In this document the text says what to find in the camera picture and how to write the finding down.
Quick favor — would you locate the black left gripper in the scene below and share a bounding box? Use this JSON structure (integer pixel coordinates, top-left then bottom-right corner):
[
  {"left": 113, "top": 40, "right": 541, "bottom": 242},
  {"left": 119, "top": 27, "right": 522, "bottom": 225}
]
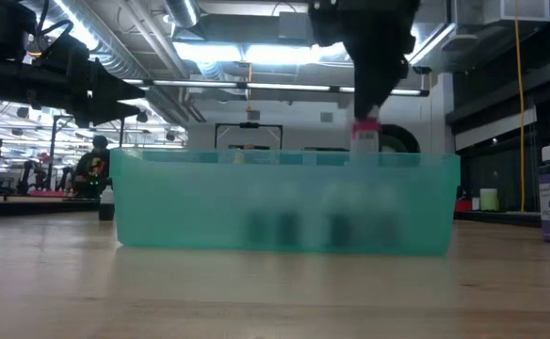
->
[{"left": 20, "top": 59, "right": 147, "bottom": 128}]

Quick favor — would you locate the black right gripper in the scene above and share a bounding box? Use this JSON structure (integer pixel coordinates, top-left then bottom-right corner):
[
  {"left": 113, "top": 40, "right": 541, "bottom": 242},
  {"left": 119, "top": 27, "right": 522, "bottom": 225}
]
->
[{"left": 343, "top": 0, "right": 420, "bottom": 120}]

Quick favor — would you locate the pink-tipped food coloring bottle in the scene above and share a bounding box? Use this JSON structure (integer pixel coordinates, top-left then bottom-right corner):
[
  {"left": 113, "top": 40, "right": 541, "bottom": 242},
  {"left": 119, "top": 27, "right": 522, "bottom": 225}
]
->
[{"left": 348, "top": 105, "right": 382, "bottom": 166}]

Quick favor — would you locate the black round arch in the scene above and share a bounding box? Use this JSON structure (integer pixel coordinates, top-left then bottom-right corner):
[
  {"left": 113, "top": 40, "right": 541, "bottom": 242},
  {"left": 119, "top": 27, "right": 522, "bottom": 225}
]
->
[{"left": 379, "top": 123, "right": 422, "bottom": 154}]

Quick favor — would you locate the person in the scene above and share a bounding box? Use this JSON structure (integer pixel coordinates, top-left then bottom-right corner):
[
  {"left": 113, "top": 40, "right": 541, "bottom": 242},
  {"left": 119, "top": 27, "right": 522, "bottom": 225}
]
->
[{"left": 72, "top": 135, "right": 112, "bottom": 199}]

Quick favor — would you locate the long LED light bar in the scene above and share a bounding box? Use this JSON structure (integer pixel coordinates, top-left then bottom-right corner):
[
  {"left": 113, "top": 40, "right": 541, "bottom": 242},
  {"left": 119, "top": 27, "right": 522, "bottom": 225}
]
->
[{"left": 122, "top": 77, "right": 430, "bottom": 98}]

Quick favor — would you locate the pink flat object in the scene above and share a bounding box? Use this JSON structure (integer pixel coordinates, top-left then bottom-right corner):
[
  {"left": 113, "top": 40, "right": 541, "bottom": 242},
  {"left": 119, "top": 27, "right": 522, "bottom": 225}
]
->
[{"left": 28, "top": 188, "right": 67, "bottom": 198}]

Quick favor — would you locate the teal translucent plastic bin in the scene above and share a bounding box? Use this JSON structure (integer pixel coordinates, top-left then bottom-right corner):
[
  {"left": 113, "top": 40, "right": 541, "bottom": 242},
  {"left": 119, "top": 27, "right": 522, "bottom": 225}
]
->
[{"left": 109, "top": 148, "right": 461, "bottom": 257}]

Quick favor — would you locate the black background table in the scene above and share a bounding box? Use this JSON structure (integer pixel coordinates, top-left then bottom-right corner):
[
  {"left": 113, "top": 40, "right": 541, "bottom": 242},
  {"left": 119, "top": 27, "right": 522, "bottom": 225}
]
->
[{"left": 0, "top": 194, "right": 101, "bottom": 218}]

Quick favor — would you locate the white ceiling vent box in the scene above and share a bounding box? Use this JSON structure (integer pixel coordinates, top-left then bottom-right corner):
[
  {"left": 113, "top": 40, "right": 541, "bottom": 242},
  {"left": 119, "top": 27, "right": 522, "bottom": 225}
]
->
[{"left": 484, "top": 0, "right": 550, "bottom": 24}]

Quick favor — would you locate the pale green cup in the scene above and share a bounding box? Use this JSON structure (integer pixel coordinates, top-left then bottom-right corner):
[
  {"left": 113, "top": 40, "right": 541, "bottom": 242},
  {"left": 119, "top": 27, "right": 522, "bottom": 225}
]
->
[{"left": 479, "top": 187, "right": 499, "bottom": 212}]

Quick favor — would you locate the dark background bench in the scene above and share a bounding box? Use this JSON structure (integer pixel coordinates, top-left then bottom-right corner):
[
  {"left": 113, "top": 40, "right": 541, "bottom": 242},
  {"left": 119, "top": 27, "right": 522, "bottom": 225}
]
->
[{"left": 451, "top": 210, "right": 542, "bottom": 230}]

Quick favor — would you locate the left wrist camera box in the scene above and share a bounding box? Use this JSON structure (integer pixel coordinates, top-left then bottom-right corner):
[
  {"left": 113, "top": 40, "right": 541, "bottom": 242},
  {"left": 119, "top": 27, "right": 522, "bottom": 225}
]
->
[{"left": 37, "top": 31, "right": 92, "bottom": 65}]

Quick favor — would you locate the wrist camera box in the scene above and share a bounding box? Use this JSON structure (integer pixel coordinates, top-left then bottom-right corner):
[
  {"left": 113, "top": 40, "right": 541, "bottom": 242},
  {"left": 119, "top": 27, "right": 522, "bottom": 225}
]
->
[
  {"left": 308, "top": 0, "right": 347, "bottom": 47},
  {"left": 37, "top": 31, "right": 92, "bottom": 65}
]

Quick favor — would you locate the tall black gantry frame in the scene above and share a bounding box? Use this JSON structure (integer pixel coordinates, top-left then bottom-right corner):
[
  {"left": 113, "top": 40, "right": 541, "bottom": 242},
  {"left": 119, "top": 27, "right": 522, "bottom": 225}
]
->
[{"left": 48, "top": 114, "right": 125, "bottom": 189}]

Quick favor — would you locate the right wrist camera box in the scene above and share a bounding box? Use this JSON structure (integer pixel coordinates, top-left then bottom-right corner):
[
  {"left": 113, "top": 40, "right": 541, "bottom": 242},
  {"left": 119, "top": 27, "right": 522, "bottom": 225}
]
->
[{"left": 308, "top": 0, "right": 347, "bottom": 47}]

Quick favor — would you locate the yellow cable reel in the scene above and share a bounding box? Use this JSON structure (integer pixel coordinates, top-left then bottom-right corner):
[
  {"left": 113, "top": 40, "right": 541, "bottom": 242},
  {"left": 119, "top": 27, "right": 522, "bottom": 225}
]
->
[{"left": 25, "top": 37, "right": 45, "bottom": 58}]

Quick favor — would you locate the grey ceiling duct box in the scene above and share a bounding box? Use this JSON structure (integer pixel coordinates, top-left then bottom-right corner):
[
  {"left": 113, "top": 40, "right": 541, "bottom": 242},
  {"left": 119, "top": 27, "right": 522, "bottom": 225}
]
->
[{"left": 278, "top": 11, "right": 311, "bottom": 41}]

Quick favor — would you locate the silver round air duct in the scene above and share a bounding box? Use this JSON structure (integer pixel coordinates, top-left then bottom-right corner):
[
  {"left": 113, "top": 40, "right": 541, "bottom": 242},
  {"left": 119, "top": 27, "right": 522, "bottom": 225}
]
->
[{"left": 164, "top": 0, "right": 200, "bottom": 28}]

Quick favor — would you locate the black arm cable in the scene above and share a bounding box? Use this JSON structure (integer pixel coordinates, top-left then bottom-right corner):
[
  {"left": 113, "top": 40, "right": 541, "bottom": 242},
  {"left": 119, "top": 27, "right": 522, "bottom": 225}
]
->
[{"left": 36, "top": 0, "right": 74, "bottom": 48}]

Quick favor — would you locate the low black rectangular frame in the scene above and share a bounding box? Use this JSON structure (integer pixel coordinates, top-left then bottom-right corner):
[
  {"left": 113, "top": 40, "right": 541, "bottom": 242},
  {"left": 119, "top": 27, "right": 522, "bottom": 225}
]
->
[{"left": 214, "top": 121, "right": 284, "bottom": 152}]

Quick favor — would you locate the yellow hanging cable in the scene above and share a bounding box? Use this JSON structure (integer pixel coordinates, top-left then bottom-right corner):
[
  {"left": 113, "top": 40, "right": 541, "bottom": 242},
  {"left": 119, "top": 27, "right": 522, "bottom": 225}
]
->
[{"left": 512, "top": 0, "right": 526, "bottom": 213}]

